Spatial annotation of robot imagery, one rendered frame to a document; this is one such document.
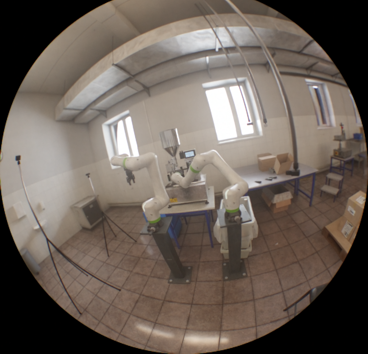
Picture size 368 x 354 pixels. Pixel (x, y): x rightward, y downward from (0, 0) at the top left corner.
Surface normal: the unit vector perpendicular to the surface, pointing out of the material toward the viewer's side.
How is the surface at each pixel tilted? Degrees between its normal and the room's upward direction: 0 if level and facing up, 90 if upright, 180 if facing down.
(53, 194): 90
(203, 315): 0
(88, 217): 90
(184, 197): 90
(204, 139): 90
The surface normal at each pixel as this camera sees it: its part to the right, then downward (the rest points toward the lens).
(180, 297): -0.23, -0.95
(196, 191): -0.20, 0.25
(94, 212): 0.95, -0.18
